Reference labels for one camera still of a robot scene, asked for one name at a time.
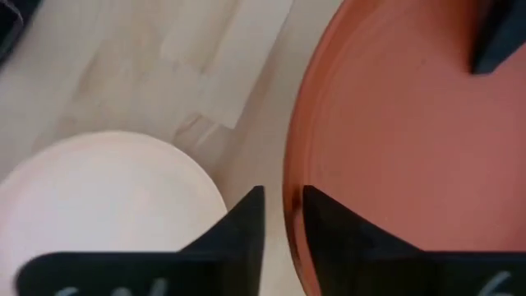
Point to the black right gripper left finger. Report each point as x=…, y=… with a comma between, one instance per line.
x=222, y=263

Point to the cream white plate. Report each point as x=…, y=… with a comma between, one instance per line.
x=102, y=193

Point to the black blurred object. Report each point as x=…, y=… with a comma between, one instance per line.
x=10, y=20

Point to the orange plate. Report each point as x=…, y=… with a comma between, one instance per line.
x=411, y=144

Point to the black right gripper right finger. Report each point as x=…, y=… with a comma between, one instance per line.
x=370, y=267

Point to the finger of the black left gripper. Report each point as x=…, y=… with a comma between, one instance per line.
x=501, y=37

